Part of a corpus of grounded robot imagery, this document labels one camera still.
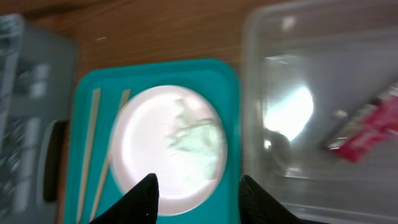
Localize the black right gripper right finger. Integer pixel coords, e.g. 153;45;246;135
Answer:
238;175;327;224

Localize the right wooden chopstick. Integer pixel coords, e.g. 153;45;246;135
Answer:
90;89;131;221

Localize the grey dishwasher rack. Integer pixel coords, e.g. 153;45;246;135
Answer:
1;14;78;223

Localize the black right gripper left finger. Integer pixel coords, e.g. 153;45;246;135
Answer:
90;173;159;224

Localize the white napkin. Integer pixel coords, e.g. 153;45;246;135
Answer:
166;99;224;180

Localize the red snack wrapper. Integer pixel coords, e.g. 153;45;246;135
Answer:
323;83;397;162

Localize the wooden chopstick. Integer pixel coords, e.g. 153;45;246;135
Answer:
90;89;131;221
76;88;101;223

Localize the teal plastic tray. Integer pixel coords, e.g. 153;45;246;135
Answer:
63;59;241;223

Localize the clear plastic bin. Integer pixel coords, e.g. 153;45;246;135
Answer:
241;1;397;223

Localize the left wooden chopstick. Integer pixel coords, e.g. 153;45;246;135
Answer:
76;88;101;223

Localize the white round plate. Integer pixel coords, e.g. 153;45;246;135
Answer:
111;85;228;216

